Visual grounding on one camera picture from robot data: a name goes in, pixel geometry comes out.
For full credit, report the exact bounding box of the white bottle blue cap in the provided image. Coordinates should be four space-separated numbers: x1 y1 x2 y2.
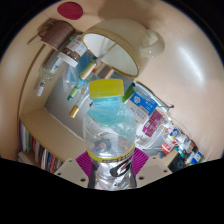
191 151 204 164

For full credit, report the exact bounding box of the brown mug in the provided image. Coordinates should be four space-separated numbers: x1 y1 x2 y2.
28 18 76 52

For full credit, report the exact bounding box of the red and white can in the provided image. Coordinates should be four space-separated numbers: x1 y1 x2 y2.
160 133 178 155

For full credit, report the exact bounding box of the small green bottle yellow cap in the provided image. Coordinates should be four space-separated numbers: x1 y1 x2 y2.
66 71 91 103

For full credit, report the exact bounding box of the clear glass bottle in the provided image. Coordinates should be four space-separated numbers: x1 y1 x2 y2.
35 49 73 98

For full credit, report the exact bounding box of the clear drink bottle yellow cap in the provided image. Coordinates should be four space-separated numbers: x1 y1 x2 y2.
82 79 138 192

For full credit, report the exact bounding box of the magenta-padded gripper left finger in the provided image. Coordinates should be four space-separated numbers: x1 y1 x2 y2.
54 148 98 188

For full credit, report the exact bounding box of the white-lidded jar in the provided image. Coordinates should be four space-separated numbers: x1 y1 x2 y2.
58 34 88 68

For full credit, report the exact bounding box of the cream white mug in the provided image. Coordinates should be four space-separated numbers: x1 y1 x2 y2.
81 18 166 79

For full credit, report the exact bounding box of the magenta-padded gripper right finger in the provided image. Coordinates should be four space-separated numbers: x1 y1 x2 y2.
128 147 174 188

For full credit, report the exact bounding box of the flat round red coaster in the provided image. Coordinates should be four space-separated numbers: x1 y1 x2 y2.
56 1 84 21

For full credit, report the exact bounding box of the wooden shelf unit with books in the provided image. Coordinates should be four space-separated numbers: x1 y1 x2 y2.
18 106 88 173

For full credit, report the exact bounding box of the blue and white carton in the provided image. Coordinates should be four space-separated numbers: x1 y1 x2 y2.
128 83 159 123

